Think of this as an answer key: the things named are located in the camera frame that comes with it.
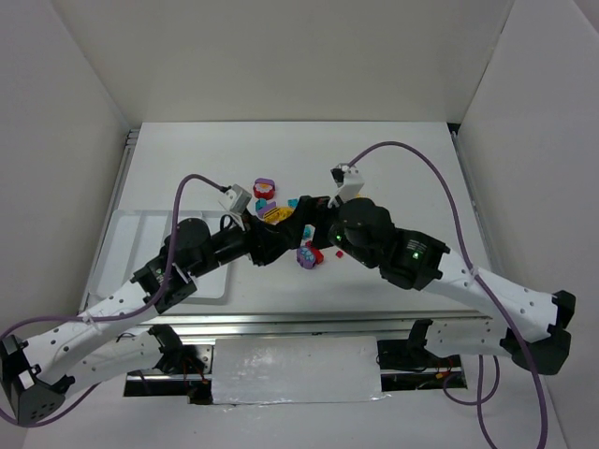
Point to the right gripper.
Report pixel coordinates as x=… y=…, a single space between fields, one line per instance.
x=323 y=215

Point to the teal purple brick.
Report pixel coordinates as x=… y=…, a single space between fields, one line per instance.
x=262 y=207

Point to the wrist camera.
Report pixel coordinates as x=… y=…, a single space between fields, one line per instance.
x=234 y=201
x=349 y=182

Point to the red long brick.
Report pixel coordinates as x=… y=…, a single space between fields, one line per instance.
x=318 y=255

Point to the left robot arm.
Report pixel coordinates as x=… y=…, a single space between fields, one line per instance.
x=39 y=373

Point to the purple paw brick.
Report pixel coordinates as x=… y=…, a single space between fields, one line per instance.
x=305 y=257

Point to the yellow striped brick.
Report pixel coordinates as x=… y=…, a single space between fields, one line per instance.
x=277 y=214

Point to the purple red flower brick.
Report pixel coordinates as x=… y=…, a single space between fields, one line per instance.
x=264 y=188

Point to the yellow teal small brick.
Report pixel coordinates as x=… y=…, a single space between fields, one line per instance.
x=308 y=232

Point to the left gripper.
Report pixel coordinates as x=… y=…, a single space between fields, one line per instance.
x=261 y=240

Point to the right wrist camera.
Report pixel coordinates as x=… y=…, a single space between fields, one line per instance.
x=349 y=182

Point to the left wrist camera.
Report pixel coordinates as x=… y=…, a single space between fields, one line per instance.
x=234 y=201

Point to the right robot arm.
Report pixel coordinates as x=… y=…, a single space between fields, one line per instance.
x=526 y=326

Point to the aluminium frame rail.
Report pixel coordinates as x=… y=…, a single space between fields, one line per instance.
x=196 y=326

